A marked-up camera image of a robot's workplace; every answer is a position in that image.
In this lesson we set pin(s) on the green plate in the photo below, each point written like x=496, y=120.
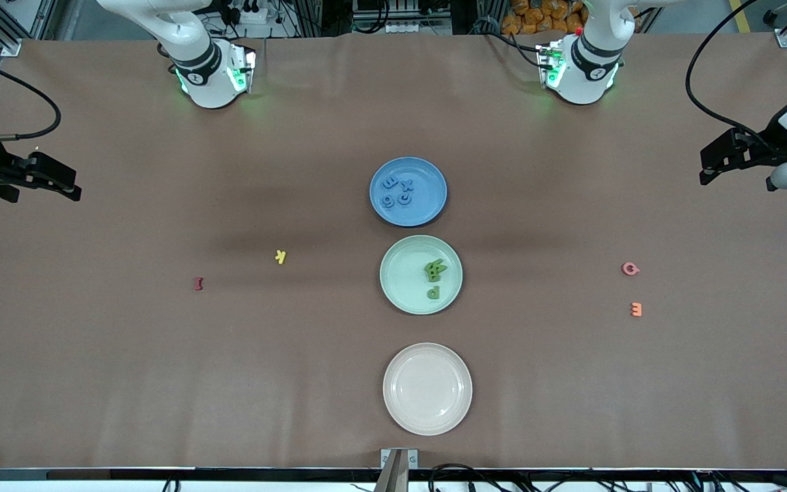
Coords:
x=404, y=287

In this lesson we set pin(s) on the white power strip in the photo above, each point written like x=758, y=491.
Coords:
x=421, y=29

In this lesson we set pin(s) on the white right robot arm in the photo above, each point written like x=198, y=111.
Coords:
x=195, y=41

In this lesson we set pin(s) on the metal camera pole bracket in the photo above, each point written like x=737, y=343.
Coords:
x=399, y=478

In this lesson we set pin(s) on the yellow letter k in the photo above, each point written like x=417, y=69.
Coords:
x=281, y=257

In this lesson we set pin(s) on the green letter B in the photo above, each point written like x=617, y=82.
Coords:
x=433, y=274

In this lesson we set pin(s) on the blue plate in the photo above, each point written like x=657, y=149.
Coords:
x=427, y=208

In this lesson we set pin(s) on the blue letter E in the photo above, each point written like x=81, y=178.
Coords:
x=389, y=182

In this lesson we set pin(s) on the brown table cover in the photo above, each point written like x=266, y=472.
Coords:
x=93, y=396

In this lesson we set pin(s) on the orange letter E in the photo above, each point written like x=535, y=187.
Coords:
x=636, y=309

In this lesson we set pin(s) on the pink beige plate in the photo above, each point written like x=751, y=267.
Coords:
x=427, y=389

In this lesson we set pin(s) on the blue round letter G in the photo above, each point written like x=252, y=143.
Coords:
x=404, y=198

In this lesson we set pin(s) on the green letter a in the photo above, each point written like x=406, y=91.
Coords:
x=433, y=293

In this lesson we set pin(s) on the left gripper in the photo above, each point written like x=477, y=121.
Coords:
x=770, y=145

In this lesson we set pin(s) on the bag of orange fruits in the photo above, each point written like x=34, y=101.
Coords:
x=530, y=17

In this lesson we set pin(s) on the pink letter G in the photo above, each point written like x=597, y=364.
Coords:
x=626, y=269

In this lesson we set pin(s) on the power strip with black plugs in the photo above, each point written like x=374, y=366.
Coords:
x=253, y=14

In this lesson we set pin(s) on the base connector box green light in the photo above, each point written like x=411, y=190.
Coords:
x=242, y=68
x=549, y=65

